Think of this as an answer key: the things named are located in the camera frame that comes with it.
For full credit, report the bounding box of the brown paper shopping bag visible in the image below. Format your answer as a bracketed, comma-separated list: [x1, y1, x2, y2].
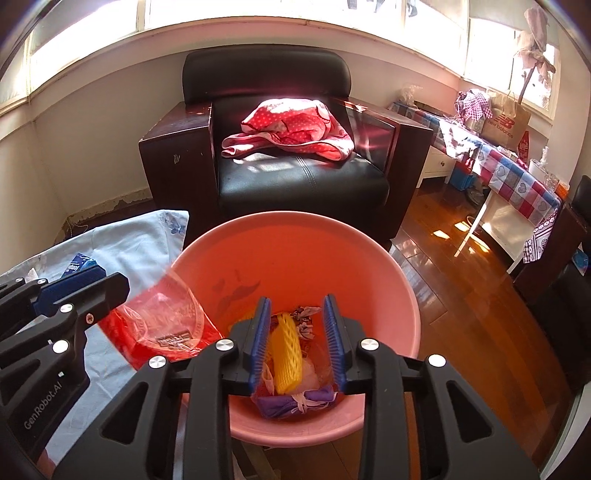
[480, 92, 532, 151]

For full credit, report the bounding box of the purple wrapper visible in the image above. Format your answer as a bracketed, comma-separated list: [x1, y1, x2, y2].
[255, 387, 338, 420]

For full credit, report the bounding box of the printed paper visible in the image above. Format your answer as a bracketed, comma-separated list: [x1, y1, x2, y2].
[288, 305, 324, 342]

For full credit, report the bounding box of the black chair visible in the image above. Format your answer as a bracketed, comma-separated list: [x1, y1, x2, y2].
[526, 261, 591, 388]

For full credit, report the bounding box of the black leather armchair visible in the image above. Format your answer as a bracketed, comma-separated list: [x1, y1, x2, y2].
[139, 48, 435, 243]

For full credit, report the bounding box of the pink checked cloth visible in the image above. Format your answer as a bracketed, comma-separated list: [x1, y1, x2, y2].
[455, 90, 492, 123]

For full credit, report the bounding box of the red blue checked tablecloth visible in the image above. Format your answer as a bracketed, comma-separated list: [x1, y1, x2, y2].
[390, 99, 564, 264]

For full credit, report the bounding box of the dried flower branch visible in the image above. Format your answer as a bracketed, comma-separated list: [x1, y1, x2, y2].
[515, 7, 557, 107]

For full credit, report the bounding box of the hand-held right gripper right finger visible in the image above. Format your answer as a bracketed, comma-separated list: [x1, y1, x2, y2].
[322, 294, 541, 480]

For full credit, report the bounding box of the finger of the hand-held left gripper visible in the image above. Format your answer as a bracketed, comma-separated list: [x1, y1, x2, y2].
[0, 265, 106, 319]
[0, 272, 131, 370]

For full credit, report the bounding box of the light blue floral bedsheet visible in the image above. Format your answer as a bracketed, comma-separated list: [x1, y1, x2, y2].
[0, 210, 250, 480]

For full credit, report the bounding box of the dark wooden cabinet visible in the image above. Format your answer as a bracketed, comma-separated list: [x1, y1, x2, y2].
[512, 175, 591, 305]

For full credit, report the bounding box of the window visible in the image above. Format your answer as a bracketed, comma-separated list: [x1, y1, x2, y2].
[0, 0, 564, 121]

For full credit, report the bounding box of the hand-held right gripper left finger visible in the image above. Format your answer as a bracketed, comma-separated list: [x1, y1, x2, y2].
[53, 296, 273, 480]

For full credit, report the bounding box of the blue tissue packet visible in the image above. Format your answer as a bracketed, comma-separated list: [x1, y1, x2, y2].
[58, 252, 100, 280]

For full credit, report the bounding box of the blue plastic crate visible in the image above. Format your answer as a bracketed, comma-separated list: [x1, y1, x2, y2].
[449, 164, 476, 191]

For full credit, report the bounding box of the pink plastic basin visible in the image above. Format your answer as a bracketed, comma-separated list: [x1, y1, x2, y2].
[168, 211, 422, 448]

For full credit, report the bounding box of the white table frame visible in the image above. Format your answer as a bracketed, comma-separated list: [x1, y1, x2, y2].
[455, 189, 536, 275]

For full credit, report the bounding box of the white drawer cabinet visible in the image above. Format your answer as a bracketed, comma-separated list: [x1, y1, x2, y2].
[418, 145, 458, 188]

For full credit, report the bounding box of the red clear plastic bag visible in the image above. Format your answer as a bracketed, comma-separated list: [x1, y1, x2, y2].
[97, 268, 227, 372]

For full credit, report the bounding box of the pink polka-dot cloth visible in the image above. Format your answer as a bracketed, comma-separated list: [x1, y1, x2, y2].
[221, 97, 355, 162]

